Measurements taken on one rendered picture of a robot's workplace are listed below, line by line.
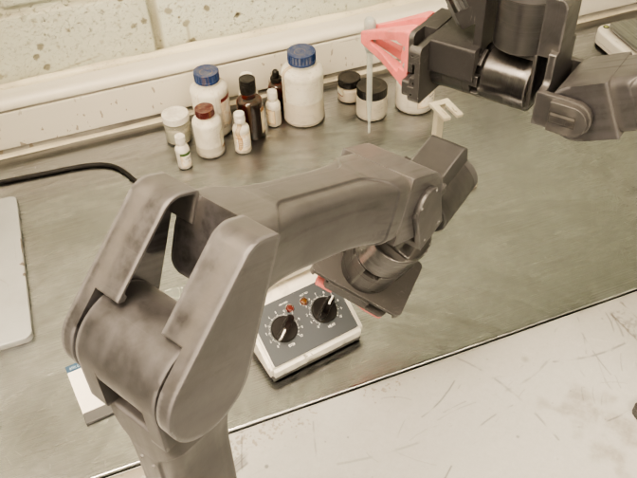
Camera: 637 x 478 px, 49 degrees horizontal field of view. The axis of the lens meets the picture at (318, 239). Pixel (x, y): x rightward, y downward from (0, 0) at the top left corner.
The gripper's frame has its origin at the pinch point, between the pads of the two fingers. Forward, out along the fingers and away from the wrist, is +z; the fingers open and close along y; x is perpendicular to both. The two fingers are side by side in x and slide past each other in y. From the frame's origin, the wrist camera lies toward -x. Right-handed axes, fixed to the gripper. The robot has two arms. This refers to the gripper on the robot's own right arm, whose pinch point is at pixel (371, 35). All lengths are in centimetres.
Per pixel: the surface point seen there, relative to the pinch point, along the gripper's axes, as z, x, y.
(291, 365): -4.9, 29.9, 24.9
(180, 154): 33.9, 28.0, 3.2
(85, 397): 13, 30, 42
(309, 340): -5.1, 28.7, 21.4
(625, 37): -12, 28, -68
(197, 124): 33.4, 24.7, -1.1
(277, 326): -1.7, 26.7, 23.1
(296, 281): -0.1, 25.2, 17.0
